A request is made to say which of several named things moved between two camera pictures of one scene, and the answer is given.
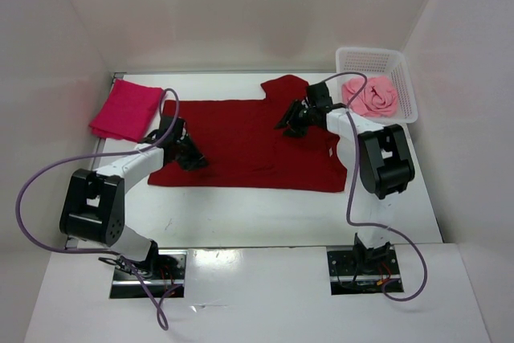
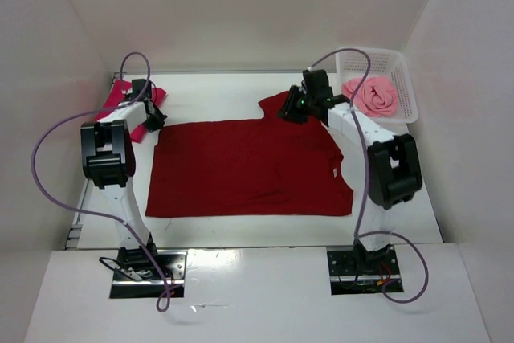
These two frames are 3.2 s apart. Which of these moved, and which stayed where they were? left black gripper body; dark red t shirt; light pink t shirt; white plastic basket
Moved: left black gripper body; dark red t shirt
Stayed: white plastic basket; light pink t shirt
